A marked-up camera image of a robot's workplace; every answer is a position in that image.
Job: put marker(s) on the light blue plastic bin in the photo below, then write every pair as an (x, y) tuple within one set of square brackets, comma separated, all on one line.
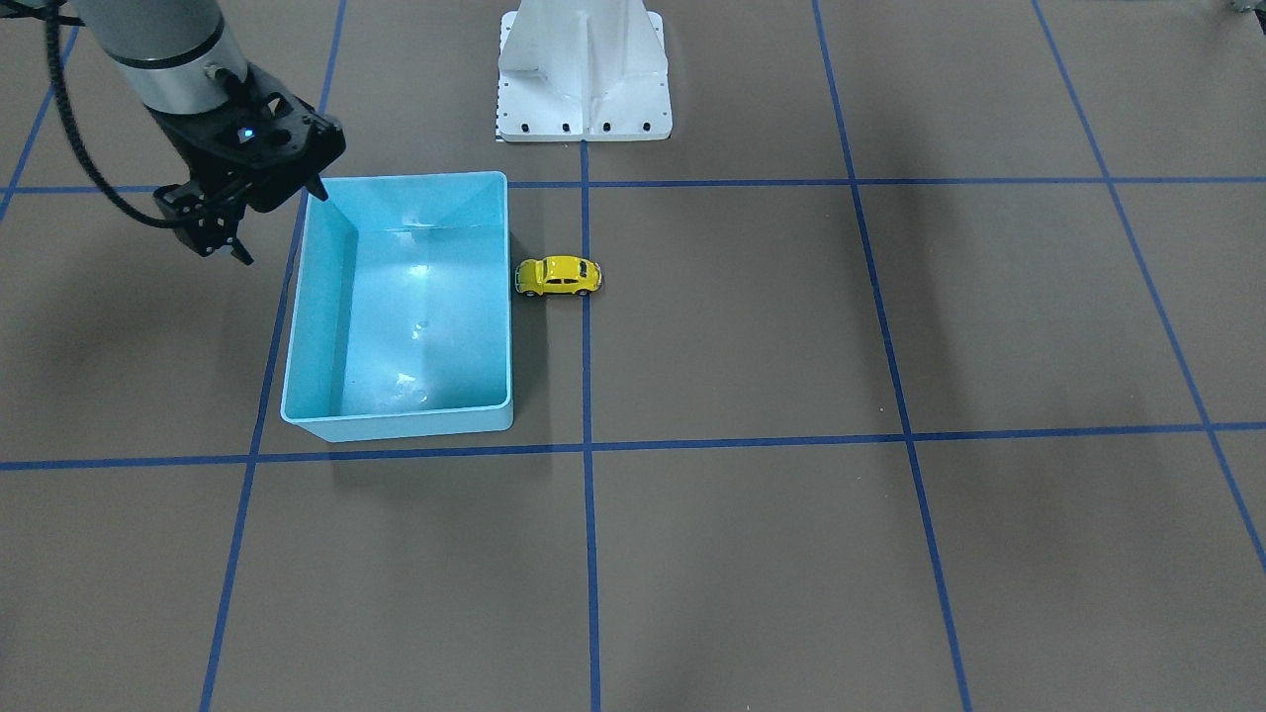
[(401, 323)]

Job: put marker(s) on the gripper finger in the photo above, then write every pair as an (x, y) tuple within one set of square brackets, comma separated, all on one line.
[(204, 220), (314, 186)]

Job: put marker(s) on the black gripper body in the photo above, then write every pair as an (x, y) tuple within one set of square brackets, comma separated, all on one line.
[(190, 151)]

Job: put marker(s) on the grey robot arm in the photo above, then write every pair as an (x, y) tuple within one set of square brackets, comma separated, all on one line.
[(160, 48)]

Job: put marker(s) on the yellow beetle toy car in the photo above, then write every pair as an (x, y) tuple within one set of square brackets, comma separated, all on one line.
[(557, 275)]

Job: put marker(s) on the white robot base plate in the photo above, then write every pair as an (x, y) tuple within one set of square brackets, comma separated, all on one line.
[(583, 71)]

